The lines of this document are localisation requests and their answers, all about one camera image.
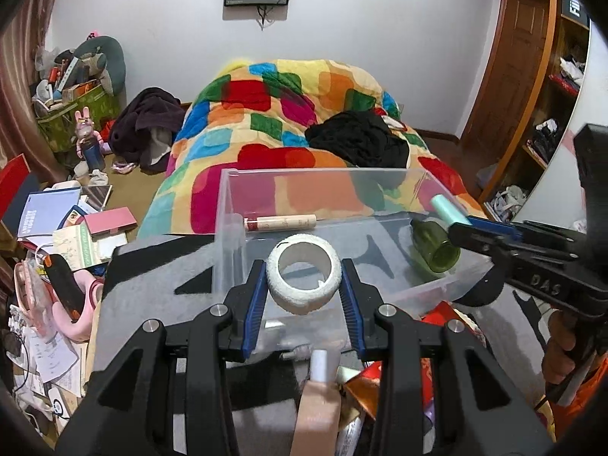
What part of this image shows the wooden shelf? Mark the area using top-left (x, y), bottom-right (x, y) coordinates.
top-left (479, 7), bottom-right (594, 230)

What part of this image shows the grey neck pillow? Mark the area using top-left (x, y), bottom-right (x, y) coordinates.
top-left (75, 35), bottom-right (127, 97)

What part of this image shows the pink curved plastic item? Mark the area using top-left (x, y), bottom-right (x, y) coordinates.
top-left (51, 271), bottom-right (106, 344)

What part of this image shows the monitor cable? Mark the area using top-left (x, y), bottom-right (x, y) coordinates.
top-left (255, 4), bottom-right (277, 30)

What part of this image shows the pile of papers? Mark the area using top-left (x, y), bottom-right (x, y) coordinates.
top-left (8, 320), bottom-right (89, 421)

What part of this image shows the green booklet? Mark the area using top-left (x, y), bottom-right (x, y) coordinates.
top-left (52, 223), bottom-right (113, 272)

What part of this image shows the colourful patchwork blanket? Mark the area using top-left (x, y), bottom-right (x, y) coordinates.
top-left (137, 58), bottom-right (491, 249)

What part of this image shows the person's right hand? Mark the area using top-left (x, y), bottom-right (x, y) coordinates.
top-left (540, 312), bottom-right (579, 385)

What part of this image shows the striped curtain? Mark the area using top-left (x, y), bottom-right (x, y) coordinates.
top-left (0, 0), bottom-right (73, 186)

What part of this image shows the red box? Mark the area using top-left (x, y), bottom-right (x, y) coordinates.
top-left (0, 153), bottom-right (43, 231)

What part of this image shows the green bag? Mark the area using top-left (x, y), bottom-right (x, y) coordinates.
top-left (35, 83), bottom-right (122, 154)

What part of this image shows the wooden door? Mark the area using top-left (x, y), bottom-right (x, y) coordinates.
top-left (458, 0), bottom-right (557, 203)

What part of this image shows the dark purple clothing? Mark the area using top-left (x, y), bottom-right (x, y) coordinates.
top-left (108, 87), bottom-right (187, 176)

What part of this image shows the black orange tool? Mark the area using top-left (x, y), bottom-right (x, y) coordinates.
top-left (43, 253), bottom-right (89, 325)

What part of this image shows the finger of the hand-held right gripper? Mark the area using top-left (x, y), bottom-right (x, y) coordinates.
top-left (448, 221), bottom-right (530, 269)
top-left (465, 216), bottom-right (589, 249)

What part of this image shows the pink box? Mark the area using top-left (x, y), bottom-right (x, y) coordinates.
top-left (84, 206), bottom-right (138, 239)

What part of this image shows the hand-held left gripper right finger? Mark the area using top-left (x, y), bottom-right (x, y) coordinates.
top-left (339, 259), bottom-right (554, 456)

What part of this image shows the teal tube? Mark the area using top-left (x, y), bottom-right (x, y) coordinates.
top-left (429, 194), bottom-right (471, 226)

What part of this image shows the red and beige cosmetic tube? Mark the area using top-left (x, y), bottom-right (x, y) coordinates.
top-left (243, 214), bottom-right (317, 234)

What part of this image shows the green glass bottle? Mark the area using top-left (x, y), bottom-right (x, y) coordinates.
top-left (410, 217), bottom-right (462, 274)

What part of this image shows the white cosmetic tube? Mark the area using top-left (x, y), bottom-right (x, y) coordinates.
top-left (334, 408), bottom-right (366, 456)

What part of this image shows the beige foundation bottle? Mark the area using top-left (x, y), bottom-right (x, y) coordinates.
top-left (290, 349), bottom-right (344, 456)

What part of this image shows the blue white book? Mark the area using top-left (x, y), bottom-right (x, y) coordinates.
top-left (16, 187), bottom-right (83, 239)

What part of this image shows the pink bunny bottle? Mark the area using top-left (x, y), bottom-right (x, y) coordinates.
top-left (73, 107), bottom-right (108, 173)

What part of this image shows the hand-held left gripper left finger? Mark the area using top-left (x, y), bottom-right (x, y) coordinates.
top-left (54, 259), bottom-right (268, 456)

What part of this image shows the red gold packet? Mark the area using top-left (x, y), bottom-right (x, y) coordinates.
top-left (343, 300), bottom-right (483, 421)

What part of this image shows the white sock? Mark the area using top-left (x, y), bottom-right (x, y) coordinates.
top-left (71, 161), bottom-right (111, 187)

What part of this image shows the clear plastic box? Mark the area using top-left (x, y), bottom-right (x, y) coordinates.
top-left (212, 167), bottom-right (493, 358)

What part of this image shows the white tape roll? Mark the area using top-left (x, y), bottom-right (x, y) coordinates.
top-left (265, 234), bottom-right (343, 315)

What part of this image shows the black clothing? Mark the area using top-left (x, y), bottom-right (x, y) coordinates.
top-left (305, 111), bottom-right (412, 170)

